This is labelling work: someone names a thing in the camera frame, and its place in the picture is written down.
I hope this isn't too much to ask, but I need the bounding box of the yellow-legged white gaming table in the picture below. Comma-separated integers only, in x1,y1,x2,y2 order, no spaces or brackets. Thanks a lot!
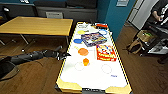
54,22,133,94

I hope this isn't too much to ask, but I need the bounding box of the long yellow wooden table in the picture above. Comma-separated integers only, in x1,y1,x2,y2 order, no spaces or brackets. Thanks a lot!
0,17,74,55

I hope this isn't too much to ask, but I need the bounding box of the red game box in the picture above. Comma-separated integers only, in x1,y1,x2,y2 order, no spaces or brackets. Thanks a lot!
95,44,118,63

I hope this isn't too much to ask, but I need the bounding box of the small red flat box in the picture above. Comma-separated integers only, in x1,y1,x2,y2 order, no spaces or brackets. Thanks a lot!
94,23,109,30

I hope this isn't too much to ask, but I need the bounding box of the brown backpack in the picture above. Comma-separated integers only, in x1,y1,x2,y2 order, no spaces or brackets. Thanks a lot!
126,30,156,56

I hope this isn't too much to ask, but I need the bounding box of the man in dark shirt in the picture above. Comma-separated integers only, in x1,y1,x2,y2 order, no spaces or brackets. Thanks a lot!
149,0,168,28

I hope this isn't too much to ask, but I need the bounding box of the long dark wall bench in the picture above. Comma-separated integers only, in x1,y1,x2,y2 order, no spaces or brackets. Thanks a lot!
0,4,38,19

